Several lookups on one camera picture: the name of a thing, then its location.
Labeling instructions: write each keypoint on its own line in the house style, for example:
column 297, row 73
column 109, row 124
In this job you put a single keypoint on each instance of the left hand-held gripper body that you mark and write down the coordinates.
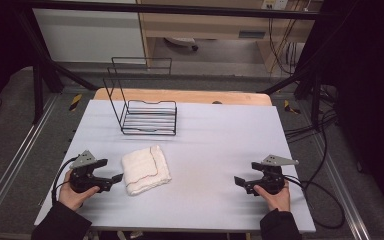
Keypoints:
column 83, row 176

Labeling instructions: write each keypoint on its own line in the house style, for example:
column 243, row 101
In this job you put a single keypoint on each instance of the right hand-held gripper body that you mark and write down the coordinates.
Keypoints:
column 270, row 180

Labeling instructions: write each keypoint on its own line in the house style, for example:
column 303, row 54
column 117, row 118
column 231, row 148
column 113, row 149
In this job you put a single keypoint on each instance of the white towel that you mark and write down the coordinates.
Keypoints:
column 145, row 170

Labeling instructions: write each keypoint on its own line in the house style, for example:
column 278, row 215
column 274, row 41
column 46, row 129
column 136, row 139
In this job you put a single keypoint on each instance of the person's left hand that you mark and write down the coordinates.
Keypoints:
column 73, row 195

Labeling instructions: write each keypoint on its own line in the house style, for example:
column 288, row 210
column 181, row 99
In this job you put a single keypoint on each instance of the person's right hand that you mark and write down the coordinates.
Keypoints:
column 276, row 200

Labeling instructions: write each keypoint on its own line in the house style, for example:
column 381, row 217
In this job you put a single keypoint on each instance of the yellow black floor tape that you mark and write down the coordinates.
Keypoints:
column 290, row 107
column 75, row 102

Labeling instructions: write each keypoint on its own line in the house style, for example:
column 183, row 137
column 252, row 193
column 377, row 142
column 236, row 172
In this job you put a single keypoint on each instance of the white cabinet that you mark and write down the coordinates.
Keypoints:
column 86, row 33

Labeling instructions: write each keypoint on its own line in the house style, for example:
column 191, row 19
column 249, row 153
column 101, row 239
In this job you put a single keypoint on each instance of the office chair base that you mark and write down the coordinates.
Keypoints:
column 181, row 41

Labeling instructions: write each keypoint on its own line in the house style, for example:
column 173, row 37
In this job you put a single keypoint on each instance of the wooden desk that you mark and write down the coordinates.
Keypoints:
column 220, row 25

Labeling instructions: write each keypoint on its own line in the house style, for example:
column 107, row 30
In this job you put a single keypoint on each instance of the aluminium floor rail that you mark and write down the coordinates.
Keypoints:
column 16, row 156
column 343, row 193

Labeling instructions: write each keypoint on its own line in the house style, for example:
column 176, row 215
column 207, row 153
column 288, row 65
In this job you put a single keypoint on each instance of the white wall outlet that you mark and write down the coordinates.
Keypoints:
column 275, row 4

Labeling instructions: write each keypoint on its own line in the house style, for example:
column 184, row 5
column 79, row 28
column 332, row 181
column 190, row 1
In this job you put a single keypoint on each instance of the black metal frame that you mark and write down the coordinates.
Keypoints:
column 180, row 9

